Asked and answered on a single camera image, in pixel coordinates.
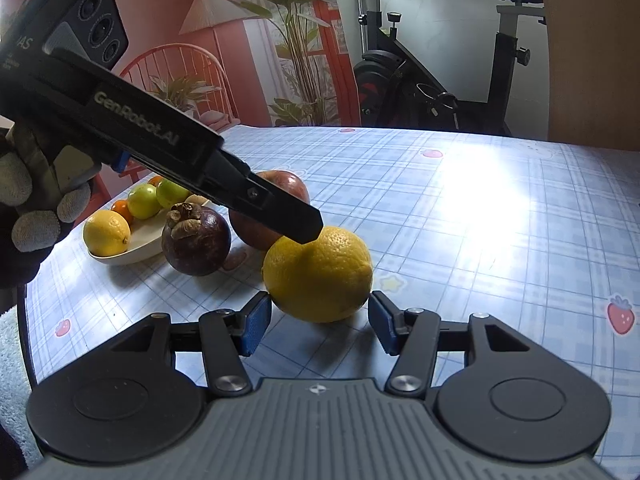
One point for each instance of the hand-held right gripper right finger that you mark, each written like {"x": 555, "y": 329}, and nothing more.
{"x": 385, "y": 328}

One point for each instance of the red printed wall poster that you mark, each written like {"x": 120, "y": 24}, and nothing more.
{"x": 225, "y": 50}

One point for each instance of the white rug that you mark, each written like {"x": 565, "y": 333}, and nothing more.
{"x": 15, "y": 360}

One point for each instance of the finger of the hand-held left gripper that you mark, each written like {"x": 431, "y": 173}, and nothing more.
{"x": 280, "y": 210}

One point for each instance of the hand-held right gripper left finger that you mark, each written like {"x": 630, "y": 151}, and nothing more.
{"x": 255, "y": 328}

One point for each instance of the dark purple mangosteen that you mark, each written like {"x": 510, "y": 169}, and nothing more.
{"x": 197, "y": 247}

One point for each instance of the person's left hand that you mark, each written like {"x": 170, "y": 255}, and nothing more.
{"x": 35, "y": 200}

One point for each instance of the green apple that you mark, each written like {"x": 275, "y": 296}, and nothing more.
{"x": 172, "y": 192}
{"x": 144, "y": 201}

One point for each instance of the wooden door panel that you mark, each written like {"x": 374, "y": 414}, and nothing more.
{"x": 590, "y": 50}

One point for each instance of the red apple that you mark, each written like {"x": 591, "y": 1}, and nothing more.
{"x": 287, "y": 186}

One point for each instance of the yellow lemon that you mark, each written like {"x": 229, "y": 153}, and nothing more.
{"x": 106, "y": 232}
{"x": 320, "y": 275}

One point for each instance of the beige round plate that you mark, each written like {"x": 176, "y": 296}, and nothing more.
{"x": 145, "y": 246}

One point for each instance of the black exercise bike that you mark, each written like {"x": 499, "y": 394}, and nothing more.
{"x": 400, "y": 90}

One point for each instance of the small orange mandarin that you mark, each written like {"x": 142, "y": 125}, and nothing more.
{"x": 155, "y": 180}
{"x": 122, "y": 210}

